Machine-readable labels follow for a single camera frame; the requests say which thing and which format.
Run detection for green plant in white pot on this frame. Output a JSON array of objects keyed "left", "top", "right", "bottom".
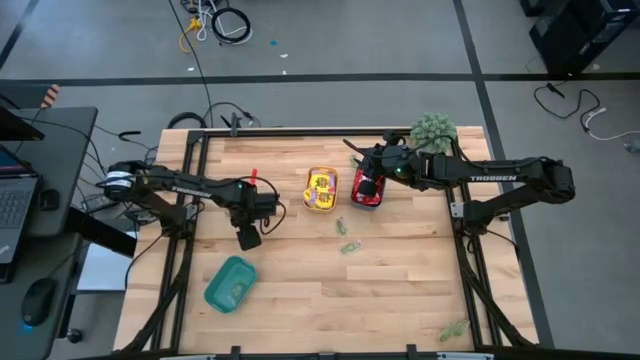
[{"left": 409, "top": 112, "right": 458, "bottom": 156}]

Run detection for green plastic bin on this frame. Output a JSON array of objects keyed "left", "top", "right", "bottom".
[{"left": 203, "top": 255, "right": 258, "bottom": 315}]

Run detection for black computer mouse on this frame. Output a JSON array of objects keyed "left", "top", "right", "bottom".
[{"left": 20, "top": 277, "right": 57, "bottom": 328}]

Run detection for long black floor cable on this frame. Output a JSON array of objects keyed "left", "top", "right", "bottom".
[{"left": 167, "top": 0, "right": 215, "bottom": 129}]

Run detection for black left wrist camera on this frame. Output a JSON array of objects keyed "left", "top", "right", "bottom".
[{"left": 235, "top": 224, "right": 263, "bottom": 252}]

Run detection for black cable with plug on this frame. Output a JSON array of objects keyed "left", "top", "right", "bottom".
[{"left": 532, "top": 81, "right": 601, "bottom": 132}]

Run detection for black desk crossbar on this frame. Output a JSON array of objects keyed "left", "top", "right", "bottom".
[{"left": 64, "top": 205, "right": 139, "bottom": 259}]

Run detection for white cable with plug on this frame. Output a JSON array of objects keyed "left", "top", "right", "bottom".
[{"left": 583, "top": 106, "right": 640, "bottom": 143}]

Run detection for grey desk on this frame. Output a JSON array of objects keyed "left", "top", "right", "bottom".
[{"left": 0, "top": 232, "right": 86, "bottom": 360}]

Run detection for small black puck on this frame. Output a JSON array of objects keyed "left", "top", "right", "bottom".
[{"left": 38, "top": 188, "right": 62, "bottom": 212}]

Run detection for black looped cable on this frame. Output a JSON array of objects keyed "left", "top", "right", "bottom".
[{"left": 166, "top": 110, "right": 209, "bottom": 130}]

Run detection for yellow cable with plug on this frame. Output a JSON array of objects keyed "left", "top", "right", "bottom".
[{"left": 178, "top": 16, "right": 204, "bottom": 54}]

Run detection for white board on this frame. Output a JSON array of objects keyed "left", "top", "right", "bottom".
[{"left": 76, "top": 242, "right": 137, "bottom": 293}]

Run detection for dark grey laptop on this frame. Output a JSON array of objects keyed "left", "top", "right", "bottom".
[{"left": 0, "top": 143, "right": 40, "bottom": 266}]

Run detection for black desk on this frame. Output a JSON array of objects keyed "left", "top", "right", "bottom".
[{"left": 0, "top": 106, "right": 99, "bottom": 239}]

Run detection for black aluminium table frame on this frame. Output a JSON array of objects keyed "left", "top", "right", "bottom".
[{"left": 113, "top": 127, "right": 540, "bottom": 360}]

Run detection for yellow Sour Patch pack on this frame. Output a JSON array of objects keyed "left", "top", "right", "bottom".
[
  {"left": 308, "top": 170, "right": 337, "bottom": 194},
  {"left": 307, "top": 189, "right": 337, "bottom": 210}
]

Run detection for orange black striped post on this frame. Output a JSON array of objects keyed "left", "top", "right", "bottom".
[{"left": 39, "top": 83, "right": 62, "bottom": 110}]

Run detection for blue plastic bin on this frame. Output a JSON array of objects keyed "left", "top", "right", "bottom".
[{"left": 349, "top": 167, "right": 387, "bottom": 211}]

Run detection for yellow plastic bin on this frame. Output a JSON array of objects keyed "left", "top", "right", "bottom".
[{"left": 302, "top": 166, "right": 340, "bottom": 214}]

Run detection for black coiled cable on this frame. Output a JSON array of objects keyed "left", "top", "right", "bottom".
[{"left": 210, "top": 6, "right": 252, "bottom": 46}]

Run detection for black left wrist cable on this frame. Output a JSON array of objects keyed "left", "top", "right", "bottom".
[{"left": 219, "top": 174, "right": 288, "bottom": 236}]

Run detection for black cabinet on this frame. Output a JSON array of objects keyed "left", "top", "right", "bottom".
[{"left": 519, "top": 0, "right": 640, "bottom": 76}]

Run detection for white floor cable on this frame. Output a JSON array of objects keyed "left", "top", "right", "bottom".
[{"left": 195, "top": 0, "right": 254, "bottom": 47}]

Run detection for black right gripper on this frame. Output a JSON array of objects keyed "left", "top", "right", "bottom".
[{"left": 342, "top": 138, "right": 396, "bottom": 180}]

